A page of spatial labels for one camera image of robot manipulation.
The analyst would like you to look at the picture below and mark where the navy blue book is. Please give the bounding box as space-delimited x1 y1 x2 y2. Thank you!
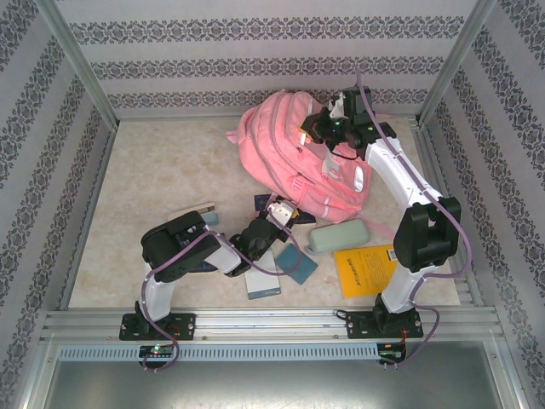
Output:
253 193 318 228

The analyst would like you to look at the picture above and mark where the pink backpack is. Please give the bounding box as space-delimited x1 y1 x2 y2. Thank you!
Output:
225 89 395 238

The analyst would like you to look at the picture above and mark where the grid notebook with teal cover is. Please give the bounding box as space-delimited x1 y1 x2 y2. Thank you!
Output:
244 249 283 302

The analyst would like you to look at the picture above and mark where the pale green glasses case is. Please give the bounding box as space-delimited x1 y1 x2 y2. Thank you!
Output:
308 218 370 253

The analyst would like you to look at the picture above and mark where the blue leather wallet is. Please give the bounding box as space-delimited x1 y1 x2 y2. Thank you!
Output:
274 242 319 286

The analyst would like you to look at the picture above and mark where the beige-edged book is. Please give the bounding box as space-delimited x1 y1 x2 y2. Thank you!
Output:
168 203 216 225

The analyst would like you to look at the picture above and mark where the yellow book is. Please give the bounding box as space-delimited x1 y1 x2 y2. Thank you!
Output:
333 245 401 299

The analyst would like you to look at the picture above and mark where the grey sheet metal panel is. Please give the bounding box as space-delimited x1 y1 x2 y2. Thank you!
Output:
16 340 529 409

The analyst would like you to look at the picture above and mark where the left small circuit board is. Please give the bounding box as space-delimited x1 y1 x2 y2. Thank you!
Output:
139 343 176 359

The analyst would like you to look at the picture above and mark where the small circuit board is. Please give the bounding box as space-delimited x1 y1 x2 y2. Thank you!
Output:
139 343 176 359
378 343 409 362

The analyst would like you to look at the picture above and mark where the right small circuit board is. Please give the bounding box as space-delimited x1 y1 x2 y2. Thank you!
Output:
378 343 409 362

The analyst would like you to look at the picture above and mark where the right thin black cable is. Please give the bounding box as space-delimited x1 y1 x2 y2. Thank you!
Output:
330 142 361 162

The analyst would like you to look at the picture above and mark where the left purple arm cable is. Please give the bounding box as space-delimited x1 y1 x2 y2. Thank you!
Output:
141 204 304 371

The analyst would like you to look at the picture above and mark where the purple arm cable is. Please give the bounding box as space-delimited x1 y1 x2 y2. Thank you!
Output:
354 69 474 368
141 204 304 371

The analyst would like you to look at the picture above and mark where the wide aluminium mounting rail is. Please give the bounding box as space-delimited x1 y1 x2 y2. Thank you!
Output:
40 309 502 342

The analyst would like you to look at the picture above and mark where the aluminium frame post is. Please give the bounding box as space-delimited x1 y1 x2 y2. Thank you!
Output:
416 0 499 127
37 0 120 131

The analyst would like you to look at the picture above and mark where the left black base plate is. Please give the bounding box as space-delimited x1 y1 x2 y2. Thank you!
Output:
121 313 198 342

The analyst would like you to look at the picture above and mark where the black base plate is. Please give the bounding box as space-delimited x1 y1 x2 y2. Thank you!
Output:
121 313 198 342
347 310 425 340

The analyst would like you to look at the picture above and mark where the slotted grey cable duct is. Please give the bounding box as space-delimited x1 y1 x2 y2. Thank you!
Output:
56 343 381 362

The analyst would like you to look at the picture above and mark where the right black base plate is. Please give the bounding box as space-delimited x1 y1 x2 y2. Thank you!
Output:
347 310 425 340

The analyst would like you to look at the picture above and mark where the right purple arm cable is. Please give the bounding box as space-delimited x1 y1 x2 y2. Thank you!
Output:
354 69 474 368

